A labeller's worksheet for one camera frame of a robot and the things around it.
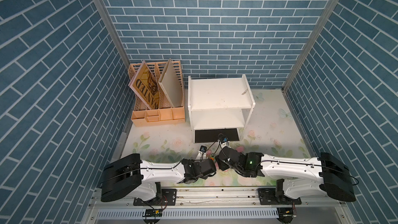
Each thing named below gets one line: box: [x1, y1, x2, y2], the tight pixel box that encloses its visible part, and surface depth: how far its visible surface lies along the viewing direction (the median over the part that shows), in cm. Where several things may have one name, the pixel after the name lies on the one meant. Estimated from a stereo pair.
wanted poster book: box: [128, 60, 160, 110], surface depth 95 cm
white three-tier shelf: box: [187, 74, 256, 144], surface depth 75 cm
